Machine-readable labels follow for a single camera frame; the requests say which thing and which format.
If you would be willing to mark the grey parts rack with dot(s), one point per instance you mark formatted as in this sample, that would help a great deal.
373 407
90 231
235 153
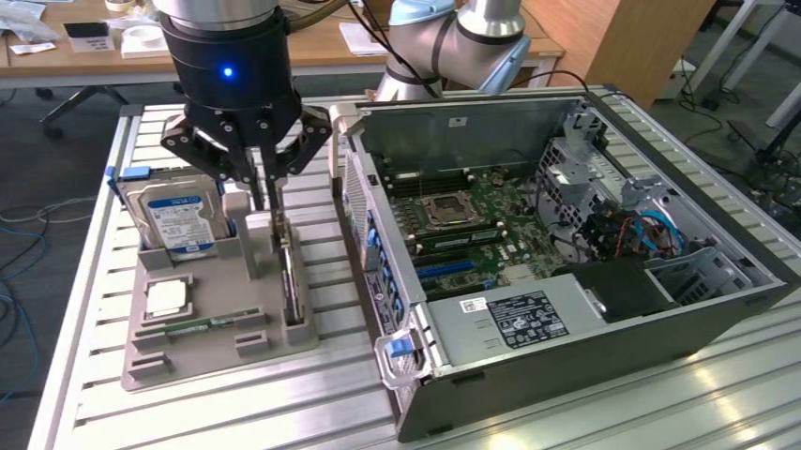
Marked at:
219 290

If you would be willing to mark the beige tape roll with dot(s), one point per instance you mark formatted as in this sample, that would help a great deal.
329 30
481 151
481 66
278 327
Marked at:
118 5

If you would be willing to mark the metal CPU socket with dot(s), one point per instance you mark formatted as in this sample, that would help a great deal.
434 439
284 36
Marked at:
450 211

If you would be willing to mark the green RAM stick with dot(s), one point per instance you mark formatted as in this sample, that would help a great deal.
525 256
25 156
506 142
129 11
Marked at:
464 241
194 323

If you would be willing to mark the white table frame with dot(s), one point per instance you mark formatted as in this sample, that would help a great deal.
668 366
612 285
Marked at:
755 42

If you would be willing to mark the clear plastic bag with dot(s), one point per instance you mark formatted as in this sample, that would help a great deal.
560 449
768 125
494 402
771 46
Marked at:
26 25

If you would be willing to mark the silver CPU chip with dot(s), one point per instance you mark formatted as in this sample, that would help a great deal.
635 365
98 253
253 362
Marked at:
166 300

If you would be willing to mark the silver finned heat sink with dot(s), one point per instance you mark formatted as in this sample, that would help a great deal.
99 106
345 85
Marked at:
518 275

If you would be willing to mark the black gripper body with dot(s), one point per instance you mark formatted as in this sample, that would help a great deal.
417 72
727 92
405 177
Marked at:
231 70

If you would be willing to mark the graphics card with metal bracket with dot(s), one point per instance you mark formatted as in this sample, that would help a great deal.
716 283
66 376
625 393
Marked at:
289 281

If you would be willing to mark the grey power supply unit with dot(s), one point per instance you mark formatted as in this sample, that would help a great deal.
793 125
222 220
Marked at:
464 337

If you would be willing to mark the white paper stack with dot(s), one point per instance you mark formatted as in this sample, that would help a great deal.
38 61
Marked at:
357 44

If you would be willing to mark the black chair base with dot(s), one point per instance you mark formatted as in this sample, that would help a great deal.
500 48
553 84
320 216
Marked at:
75 104

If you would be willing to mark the blue case latch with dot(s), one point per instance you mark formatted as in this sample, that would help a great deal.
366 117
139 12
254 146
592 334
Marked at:
397 349

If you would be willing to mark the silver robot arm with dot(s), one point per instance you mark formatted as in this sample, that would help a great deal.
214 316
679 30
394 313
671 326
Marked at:
476 42

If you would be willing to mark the white box with black top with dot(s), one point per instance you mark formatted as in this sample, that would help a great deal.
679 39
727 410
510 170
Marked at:
91 42

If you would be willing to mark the metal drive cage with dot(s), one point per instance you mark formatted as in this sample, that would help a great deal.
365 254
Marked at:
576 183

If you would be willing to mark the white label card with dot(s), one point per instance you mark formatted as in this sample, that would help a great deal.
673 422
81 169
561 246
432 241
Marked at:
31 49

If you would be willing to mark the black open PC case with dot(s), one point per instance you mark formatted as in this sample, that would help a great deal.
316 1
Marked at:
564 384

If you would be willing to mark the blue expansion slot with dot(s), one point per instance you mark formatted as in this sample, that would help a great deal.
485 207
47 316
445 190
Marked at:
448 268

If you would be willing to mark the green motherboard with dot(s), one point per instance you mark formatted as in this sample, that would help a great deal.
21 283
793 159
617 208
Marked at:
501 220

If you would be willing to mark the wooden cabinet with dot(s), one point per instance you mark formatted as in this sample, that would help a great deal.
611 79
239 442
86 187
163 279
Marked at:
627 47

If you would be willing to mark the wooden desk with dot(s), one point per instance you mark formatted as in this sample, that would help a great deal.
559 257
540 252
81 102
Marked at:
82 63

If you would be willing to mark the hard disk with blue bracket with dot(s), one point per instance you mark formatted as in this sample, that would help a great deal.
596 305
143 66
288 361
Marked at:
175 220

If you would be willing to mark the metal disk bay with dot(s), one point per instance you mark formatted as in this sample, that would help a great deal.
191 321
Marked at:
720 276

